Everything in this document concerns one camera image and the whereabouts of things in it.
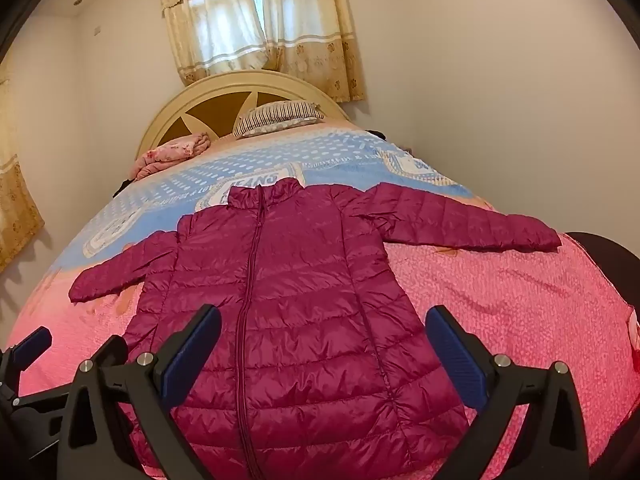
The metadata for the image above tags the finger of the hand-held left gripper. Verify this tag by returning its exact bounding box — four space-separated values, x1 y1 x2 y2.
7 326 54 377

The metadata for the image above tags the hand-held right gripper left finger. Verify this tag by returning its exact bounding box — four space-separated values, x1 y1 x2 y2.
55 304 223 480

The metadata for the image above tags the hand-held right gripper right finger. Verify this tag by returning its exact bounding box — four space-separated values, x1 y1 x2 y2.
425 304 592 480

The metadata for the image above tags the magenta puffer jacket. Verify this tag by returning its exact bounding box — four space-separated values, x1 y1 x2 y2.
70 178 561 480

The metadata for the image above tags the pink and blue printed blanket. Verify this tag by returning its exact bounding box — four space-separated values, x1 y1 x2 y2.
5 117 640 480

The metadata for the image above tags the beige floral side curtain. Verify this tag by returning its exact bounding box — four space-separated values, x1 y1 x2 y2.
0 72 46 273

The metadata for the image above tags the dark round object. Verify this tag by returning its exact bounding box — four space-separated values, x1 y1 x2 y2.
569 232 640 313

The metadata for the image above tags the pink floral folded quilt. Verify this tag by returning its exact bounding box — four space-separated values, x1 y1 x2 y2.
130 131 212 181

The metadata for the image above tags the cream wooden bed headboard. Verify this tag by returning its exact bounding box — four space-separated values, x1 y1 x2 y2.
136 70 354 167

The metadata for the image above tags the striped pillow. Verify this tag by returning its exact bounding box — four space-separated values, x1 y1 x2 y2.
233 101 325 139

